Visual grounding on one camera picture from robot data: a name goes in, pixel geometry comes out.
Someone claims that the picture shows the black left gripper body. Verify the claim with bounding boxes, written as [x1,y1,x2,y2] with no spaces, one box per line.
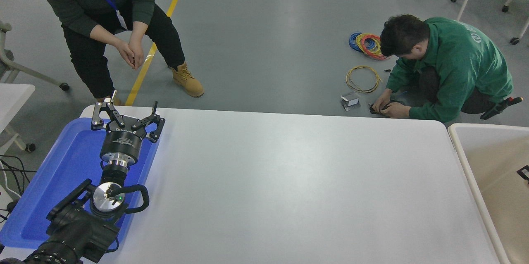
[100,121,146,163]

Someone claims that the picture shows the person's right hand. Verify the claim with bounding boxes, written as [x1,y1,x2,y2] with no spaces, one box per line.
[372,88,393,109]
[114,40,136,70]

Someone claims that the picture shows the person's left hand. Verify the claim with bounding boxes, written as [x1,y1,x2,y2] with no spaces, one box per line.
[129,34,144,68]
[381,102,412,119]

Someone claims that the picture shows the large pale bin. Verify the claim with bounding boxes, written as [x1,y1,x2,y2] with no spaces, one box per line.
[448,123,529,264]

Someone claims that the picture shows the blue plastic tray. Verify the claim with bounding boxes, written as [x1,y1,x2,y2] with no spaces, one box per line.
[0,117,161,250]

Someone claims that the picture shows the red black hand tool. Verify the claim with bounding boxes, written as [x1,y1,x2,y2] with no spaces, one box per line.
[480,97,524,121]

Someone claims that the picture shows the white side table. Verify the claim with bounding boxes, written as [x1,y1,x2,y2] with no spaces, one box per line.
[0,84,36,152]

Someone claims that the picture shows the grey wheeled chair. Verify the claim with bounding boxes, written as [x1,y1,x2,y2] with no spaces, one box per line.
[0,21,70,92]

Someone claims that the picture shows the small silver metal box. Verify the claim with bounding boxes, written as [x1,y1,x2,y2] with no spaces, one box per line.
[340,92,361,112]

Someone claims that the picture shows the black cable bundle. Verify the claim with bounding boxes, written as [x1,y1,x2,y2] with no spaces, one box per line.
[0,155,37,223]

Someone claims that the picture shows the thin yellow cable coil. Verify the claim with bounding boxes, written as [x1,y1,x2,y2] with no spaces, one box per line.
[346,65,382,94]

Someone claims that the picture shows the red cable coil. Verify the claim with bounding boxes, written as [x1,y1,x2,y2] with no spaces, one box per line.
[355,33,391,60]

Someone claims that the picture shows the blue cable coil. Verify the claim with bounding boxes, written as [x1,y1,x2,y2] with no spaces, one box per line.
[348,32,374,52]

